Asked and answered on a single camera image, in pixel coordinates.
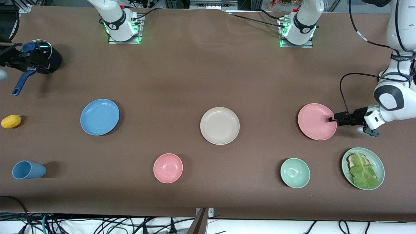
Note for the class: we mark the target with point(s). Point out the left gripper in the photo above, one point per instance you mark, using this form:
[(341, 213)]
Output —
[(357, 116)]

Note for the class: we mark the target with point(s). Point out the pink plate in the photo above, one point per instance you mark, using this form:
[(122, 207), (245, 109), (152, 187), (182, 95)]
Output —
[(315, 122)]

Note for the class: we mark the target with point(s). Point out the blue plate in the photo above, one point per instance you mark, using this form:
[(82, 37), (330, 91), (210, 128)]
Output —
[(99, 117)]

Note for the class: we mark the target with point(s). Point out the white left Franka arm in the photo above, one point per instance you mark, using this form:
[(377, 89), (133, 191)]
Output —
[(305, 19)]

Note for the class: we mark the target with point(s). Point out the glass lid with blue knob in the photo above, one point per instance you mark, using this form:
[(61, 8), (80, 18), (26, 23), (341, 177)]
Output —
[(44, 48)]

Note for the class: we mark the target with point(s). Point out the toasted bread slice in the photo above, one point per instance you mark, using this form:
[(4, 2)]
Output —
[(349, 160)]

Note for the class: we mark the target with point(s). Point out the green plate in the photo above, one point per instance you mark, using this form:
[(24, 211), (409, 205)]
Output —
[(377, 164)]

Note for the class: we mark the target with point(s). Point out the green lettuce leaf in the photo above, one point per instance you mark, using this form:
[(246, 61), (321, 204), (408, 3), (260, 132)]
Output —
[(364, 174)]

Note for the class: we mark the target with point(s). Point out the yellow lemon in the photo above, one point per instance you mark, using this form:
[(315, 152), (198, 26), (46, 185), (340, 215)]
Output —
[(11, 121)]

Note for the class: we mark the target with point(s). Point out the green bowl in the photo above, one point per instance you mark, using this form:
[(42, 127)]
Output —
[(295, 173)]

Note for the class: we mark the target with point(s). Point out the blue plastic cup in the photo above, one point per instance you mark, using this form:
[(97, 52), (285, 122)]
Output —
[(29, 170)]

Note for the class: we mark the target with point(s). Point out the beige plate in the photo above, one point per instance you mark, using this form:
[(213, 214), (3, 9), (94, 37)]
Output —
[(219, 126)]

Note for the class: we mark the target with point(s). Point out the orange artificial flowers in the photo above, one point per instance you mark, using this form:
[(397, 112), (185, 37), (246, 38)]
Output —
[(276, 4)]

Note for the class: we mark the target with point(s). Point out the brown table cover sheet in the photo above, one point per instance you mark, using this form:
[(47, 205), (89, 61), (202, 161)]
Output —
[(195, 65)]

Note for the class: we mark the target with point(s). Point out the pink bowl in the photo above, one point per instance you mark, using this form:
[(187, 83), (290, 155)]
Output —
[(168, 168)]

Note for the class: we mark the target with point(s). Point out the grey power strip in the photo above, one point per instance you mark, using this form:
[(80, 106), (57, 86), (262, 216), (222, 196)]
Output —
[(211, 5)]

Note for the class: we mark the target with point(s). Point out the aluminium frame profile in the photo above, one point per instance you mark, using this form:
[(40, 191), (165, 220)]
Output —
[(24, 8)]

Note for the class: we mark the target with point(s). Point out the metal table clamp bracket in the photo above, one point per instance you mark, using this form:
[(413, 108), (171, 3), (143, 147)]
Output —
[(211, 213)]

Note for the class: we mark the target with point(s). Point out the dark camera stand pole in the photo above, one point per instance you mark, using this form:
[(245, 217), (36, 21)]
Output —
[(200, 224)]

